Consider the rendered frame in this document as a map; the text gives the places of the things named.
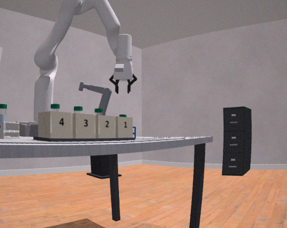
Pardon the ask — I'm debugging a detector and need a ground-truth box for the beige bucket adapter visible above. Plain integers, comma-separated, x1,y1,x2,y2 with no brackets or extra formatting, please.
73,113,96,138
38,111,73,138
96,115,115,138
115,116,133,138

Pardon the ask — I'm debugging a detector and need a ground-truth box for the white tube rack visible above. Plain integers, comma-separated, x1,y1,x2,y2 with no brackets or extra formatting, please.
0,121,19,139

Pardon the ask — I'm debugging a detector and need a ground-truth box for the green tube cap with orange dot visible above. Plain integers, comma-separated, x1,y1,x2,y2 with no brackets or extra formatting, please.
51,104,60,112
95,109,103,115

